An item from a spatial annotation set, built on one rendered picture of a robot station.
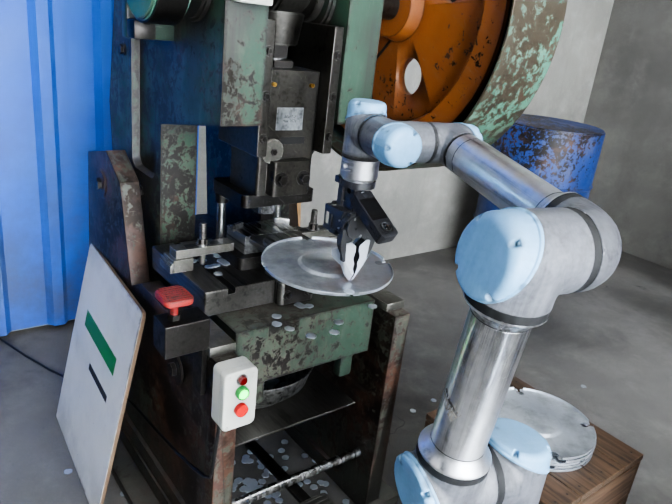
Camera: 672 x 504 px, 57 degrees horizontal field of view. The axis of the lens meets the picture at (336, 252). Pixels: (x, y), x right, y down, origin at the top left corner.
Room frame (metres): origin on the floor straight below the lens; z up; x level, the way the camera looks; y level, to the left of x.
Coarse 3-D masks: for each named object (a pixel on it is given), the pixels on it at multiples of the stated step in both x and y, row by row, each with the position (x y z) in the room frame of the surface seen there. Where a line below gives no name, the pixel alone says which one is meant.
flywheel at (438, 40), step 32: (416, 0) 1.61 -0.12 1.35; (448, 0) 1.59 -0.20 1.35; (480, 0) 1.49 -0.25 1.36; (512, 0) 1.40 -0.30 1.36; (384, 32) 1.67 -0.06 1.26; (416, 32) 1.63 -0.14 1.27; (448, 32) 1.55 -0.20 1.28; (480, 32) 1.43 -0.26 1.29; (384, 64) 1.71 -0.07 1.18; (448, 64) 1.54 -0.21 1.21; (480, 64) 1.42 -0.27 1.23; (384, 96) 1.70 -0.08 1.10; (416, 96) 1.61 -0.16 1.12; (448, 96) 1.48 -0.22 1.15
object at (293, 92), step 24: (288, 72) 1.38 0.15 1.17; (312, 72) 1.42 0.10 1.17; (288, 96) 1.38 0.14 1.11; (312, 96) 1.43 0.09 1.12; (288, 120) 1.39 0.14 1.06; (312, 120) 1.43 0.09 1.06; (288, 144) 1.39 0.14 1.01; (312, 144) 1.43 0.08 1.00; (240, 168) 1.40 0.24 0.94; (264, 168) 1.35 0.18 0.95; (288, 168) 1.36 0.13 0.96; (264, 192) 1.36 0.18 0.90; (288, 192) 1.36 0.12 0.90
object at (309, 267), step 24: (288, 240) 1.35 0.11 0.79; (312, 240) 1.37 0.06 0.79; (336, 240) 1.39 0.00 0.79; (264, 264) 1.20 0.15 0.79; (288, 264) 1.22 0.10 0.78; (312, 264) 1.22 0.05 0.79; (336, 264) 1.24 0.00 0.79; (384, 264) 1.29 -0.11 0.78; (312, 288) 1.12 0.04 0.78; (336, 288) 1.14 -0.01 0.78; (360, 288) 1.15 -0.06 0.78
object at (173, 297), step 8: (160, 288) 1.08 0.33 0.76; (168, 288) 1.09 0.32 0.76; (176, 288) 1.09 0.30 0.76; (184, 288) 1.09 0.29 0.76; (160, 296) 1.05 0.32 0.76; (168, 296) 1.05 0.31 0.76; (176, 296) 1.05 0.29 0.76; (184, 296) 1.06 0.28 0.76; (192, 296) 1.06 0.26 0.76; (168, 304) 1.03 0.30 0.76; (176, 304) 1.03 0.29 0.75; (184, 304) 1.04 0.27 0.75; (176, 312) 1.06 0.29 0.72
